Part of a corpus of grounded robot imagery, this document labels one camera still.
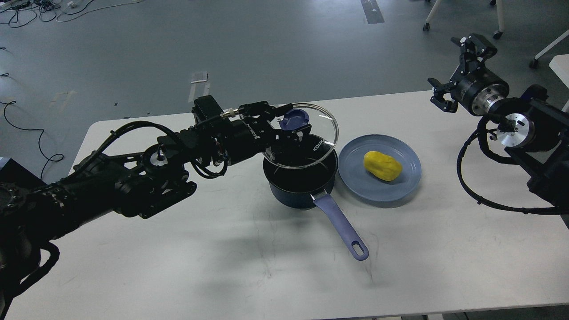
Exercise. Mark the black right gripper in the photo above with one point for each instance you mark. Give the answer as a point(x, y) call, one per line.
point(471, 85)

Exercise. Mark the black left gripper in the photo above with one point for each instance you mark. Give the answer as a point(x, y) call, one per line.
point(253, 134)

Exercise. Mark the glass pot lid blue knob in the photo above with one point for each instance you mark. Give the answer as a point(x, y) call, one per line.
point(316, 146)

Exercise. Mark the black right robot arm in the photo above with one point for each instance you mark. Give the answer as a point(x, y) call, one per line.
point(525, 131)

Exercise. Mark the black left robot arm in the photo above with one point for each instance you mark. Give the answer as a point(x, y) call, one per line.
point(139, 170)

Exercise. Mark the white chair legs with casters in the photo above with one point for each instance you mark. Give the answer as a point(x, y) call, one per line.
point(497, 5)

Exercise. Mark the blue plate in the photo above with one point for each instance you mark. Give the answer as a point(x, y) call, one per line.
point(365, 185)

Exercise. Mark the white furniture leg right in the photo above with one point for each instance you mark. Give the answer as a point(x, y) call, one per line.
point(559, 64)

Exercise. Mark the black box at left edge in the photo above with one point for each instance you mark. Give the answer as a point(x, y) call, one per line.
point(13, 173)

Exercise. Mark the dark blue saucepan purple handle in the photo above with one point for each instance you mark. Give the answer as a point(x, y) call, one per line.
point(308, 182)

